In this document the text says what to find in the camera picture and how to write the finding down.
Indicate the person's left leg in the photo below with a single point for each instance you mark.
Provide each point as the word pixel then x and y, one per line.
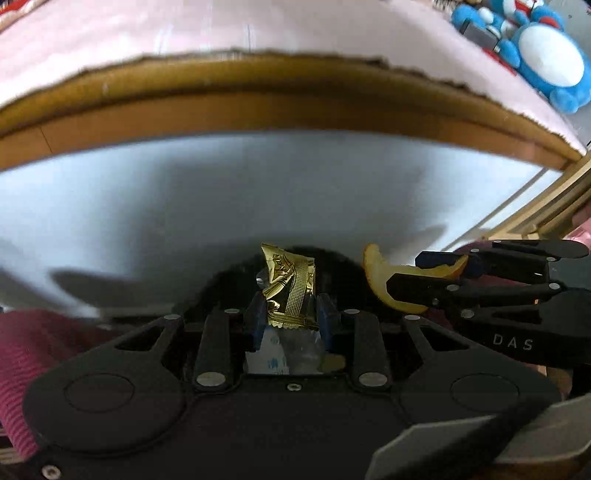
pixel 27 350

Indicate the clear plastic packet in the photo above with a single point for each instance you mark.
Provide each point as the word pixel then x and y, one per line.
pixel 286 350

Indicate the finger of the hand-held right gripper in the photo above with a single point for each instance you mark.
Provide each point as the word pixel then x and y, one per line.
pixel 415 288
pixel 441 259

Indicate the large blue cat plush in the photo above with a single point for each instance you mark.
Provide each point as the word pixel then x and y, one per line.
pixel 549 60

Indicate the white bed base panel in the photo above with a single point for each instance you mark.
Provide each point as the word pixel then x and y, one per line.
pixel 207 198

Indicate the small orange peel piece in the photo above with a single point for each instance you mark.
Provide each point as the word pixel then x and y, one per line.
pixel 333 363

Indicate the grey device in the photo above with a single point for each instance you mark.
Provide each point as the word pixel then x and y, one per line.
pixel 480 32

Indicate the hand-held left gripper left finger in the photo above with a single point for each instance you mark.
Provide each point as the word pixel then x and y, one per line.
pixel 257 323

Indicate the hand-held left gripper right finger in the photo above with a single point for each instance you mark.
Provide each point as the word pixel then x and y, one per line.
pixel 327 323

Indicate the small blue cat plush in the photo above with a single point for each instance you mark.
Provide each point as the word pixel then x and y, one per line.
pixel 464 16

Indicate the gold foil wrapper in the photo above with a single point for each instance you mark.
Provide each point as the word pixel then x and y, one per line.
pixel 288 281

